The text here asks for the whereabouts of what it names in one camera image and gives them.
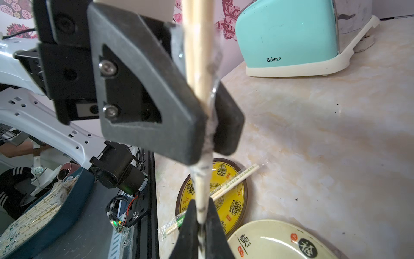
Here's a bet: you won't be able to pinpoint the dark green yellow plate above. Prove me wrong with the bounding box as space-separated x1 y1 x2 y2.
175 158 248 238

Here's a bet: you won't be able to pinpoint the cream middle plate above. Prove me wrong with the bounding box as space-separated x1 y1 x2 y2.
228 220 337 259

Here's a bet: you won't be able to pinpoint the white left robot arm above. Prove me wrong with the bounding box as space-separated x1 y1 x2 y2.
1 1 245 194

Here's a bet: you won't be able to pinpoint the mint green toaster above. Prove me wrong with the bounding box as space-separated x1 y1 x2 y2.
236 1 380 78

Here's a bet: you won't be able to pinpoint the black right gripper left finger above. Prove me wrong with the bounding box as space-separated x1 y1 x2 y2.
169 200 199 259

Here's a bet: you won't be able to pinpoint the teal tray of chopsticks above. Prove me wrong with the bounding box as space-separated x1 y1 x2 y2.
1 168 95 259

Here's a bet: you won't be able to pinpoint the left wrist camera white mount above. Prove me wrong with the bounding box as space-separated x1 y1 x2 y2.
94 0 175 22

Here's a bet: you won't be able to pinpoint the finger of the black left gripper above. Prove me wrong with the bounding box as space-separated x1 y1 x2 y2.
214 81 245 155
87 2 207 165

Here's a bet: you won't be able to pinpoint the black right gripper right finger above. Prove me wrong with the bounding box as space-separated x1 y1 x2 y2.
205 198 235 259

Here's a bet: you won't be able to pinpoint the chopsticks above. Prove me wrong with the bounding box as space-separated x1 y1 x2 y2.
158 163 260 240
180 0 224 259

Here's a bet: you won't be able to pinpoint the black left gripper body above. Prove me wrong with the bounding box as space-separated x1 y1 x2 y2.
32 0 175 125

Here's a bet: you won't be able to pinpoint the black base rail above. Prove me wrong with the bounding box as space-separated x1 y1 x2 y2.
120 149 160 259

